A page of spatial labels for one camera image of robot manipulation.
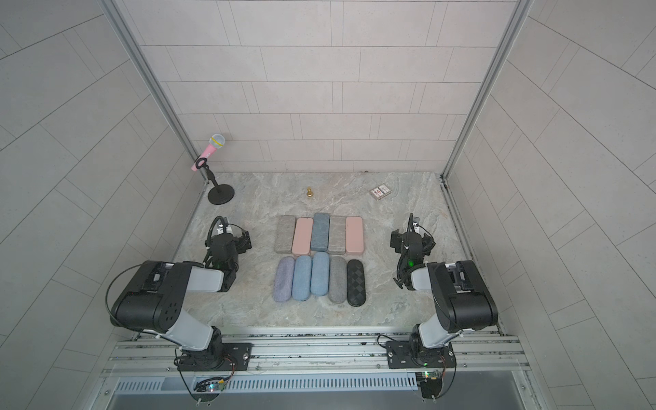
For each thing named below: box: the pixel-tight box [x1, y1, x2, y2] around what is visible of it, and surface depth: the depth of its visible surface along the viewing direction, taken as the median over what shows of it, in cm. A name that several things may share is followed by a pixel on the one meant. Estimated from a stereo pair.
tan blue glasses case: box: [292, 254, 312, 302], surface depth 85 cm
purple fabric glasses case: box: [273, 256, 296, 303], surface depth 85 cm
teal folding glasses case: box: [328, 215, 346, 256], surface depth 96 cm
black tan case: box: [346, 258, 367, 307], surface depth 84 cm
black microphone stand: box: [195, 157, 235, 205], surface depth 110 cm
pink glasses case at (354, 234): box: [345, 216, 364, 254], surface depth 96 cm
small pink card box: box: [369, 183, 392, 200], surface depth 111 cm
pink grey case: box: [291, 216, 314, 256], surface depth 96 cm
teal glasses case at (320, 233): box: [310, 212, 331, 252], surface depth 96 cm
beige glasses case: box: [328, 255, 348, 305], surface depth 84 cm
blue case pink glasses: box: [310, 251, 330, 297], surface depth 86 cm
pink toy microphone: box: [191, 134, 226, 172], surface depth 95 cm
